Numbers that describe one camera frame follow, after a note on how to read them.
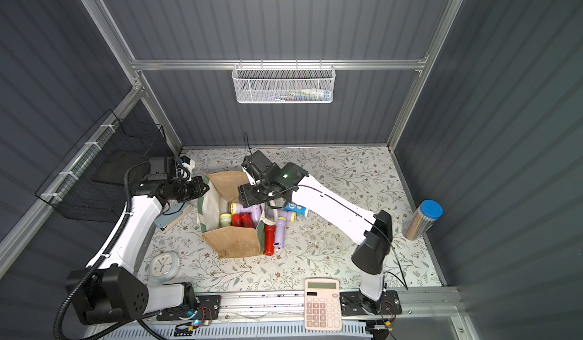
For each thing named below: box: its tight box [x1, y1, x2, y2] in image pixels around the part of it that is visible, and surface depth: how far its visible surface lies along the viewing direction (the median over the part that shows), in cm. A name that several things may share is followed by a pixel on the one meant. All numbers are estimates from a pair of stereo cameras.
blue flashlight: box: [283, 201, 307, 217], surface depth 59 cm
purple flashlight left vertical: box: [273, 217, 287, 249], surface depth 88 cm
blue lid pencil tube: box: [401, 199, 445, 241], surface depth 77 cm
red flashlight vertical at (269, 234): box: [264, 224, 276, 256], surface depth 87 cm
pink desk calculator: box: [304, 278, 342, 331], surface depth 74 cm
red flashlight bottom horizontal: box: [231, 214, 243, 227], surface depth 88 cm
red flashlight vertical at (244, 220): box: [235, 212, 256, 229], surface depth 89 cm
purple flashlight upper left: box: [266, 208, 297, 223], surface depth 93 cm
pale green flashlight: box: [219, 213, 232, 227], surface depth 88 cm
